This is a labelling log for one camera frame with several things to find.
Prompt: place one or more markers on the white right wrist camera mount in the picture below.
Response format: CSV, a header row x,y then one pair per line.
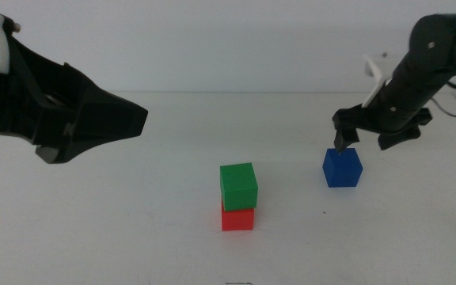
x,y
378,71

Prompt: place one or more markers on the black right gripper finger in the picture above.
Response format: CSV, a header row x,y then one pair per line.
x,y
346,138
400,138

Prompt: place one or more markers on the green cube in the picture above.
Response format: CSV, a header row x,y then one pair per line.
x,y
238,186

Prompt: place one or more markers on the red cube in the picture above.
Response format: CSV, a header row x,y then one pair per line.
x,y
238,221

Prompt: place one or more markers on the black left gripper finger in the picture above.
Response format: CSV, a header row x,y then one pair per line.
x,y
109,115
59,152

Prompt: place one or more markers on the blue cube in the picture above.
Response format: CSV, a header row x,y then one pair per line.
x,y
343,170

